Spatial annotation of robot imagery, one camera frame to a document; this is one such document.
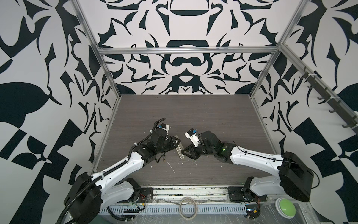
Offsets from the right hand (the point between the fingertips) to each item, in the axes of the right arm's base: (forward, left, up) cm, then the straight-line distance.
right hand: (183, 151), depth 76 cm
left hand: (+6, +1, +2) cm, 7 cm away
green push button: (-25, -49, -12) cm, 56 cm away
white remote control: (+2, +2, 0) cm, 3 cm away
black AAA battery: (+1, +12, -13) cm, 17 cm away
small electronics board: (-26, -34, -14) cm, 45 cm away
